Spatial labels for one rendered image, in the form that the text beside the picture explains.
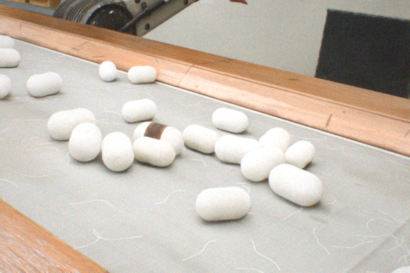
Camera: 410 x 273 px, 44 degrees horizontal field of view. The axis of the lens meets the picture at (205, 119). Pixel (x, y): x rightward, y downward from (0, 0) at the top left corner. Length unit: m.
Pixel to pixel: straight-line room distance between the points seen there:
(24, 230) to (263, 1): 2.50
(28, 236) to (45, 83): 0.29
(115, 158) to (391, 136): 0.24
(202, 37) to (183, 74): 2.31
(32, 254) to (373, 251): 0.17
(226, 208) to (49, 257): 0.11
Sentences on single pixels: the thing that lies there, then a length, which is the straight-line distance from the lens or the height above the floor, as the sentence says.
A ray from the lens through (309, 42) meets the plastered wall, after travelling 2.55.
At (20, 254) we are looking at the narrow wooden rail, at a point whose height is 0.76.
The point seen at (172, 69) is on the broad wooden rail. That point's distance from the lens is 0.59.
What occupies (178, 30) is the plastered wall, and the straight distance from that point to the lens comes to 2.99.
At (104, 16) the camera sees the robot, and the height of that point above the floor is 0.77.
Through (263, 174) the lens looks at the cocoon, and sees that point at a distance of 0.33.
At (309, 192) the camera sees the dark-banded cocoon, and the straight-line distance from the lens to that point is 0.30.
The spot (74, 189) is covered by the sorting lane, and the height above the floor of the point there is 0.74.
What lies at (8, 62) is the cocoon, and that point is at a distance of 0.61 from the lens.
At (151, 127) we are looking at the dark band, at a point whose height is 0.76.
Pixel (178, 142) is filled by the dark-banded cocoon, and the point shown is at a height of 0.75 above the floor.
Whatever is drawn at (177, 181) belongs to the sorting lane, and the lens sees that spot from 0.32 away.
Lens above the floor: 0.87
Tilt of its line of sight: 17 degrees down
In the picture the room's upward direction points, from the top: 6 degrees clockwise
